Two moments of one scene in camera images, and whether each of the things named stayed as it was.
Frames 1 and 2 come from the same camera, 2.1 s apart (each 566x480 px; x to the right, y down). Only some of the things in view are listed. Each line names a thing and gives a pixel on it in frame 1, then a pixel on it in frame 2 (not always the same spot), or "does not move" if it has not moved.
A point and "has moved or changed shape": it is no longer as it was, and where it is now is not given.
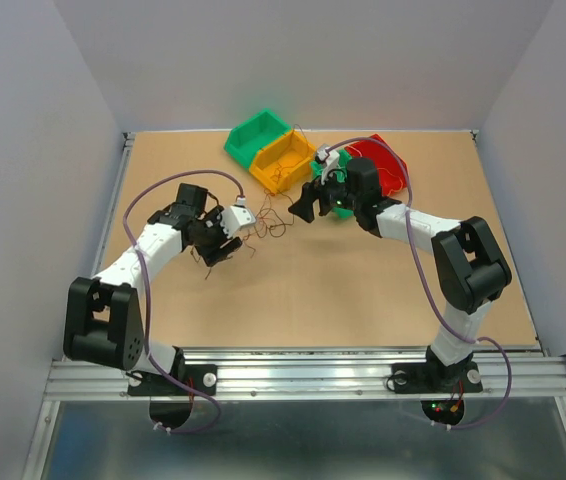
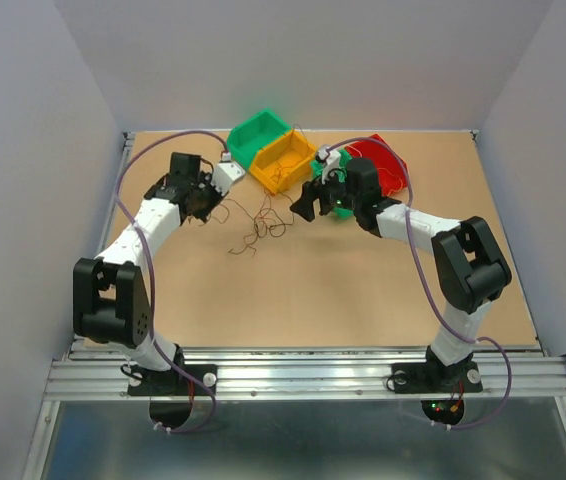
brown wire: (199, 259) has moved or changed shape
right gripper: (303, 206) does not move
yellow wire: (394, 176) does not move
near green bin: (317, 170) does not move
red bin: (392, 173) does not move
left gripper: (214, 254) to (206, 179)
